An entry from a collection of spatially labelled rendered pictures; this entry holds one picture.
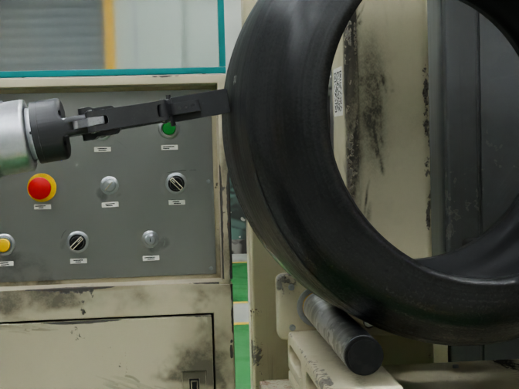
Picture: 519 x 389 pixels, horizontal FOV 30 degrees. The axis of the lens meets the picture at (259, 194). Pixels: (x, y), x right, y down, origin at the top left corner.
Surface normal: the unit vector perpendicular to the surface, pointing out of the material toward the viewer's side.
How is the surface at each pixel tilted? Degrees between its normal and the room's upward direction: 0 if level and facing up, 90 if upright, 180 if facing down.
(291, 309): 90
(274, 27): 73
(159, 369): 90
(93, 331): 90
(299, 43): 84
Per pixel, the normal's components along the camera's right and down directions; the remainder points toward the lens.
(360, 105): 0.10, 0.05
